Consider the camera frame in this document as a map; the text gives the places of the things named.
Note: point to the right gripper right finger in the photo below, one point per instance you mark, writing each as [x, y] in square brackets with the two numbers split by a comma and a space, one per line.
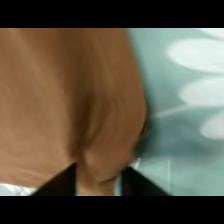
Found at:
[140, 185]

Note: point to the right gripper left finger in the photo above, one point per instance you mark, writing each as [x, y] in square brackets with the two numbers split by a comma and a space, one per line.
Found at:
[60, 183]

